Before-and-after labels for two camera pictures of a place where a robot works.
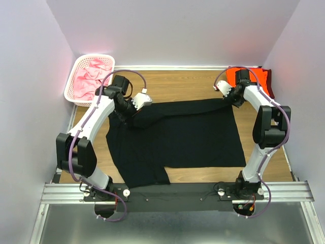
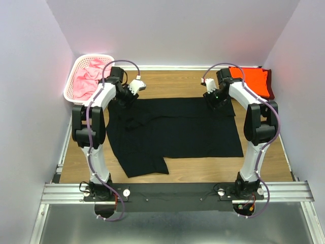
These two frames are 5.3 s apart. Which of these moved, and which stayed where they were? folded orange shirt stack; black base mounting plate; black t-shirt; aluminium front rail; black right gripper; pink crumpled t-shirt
Moved: black right gripper; black t-shirt
Stayed: black base mounting plate; aluminium front rail; folded orange shirt stack; pink crumpled t-shirt
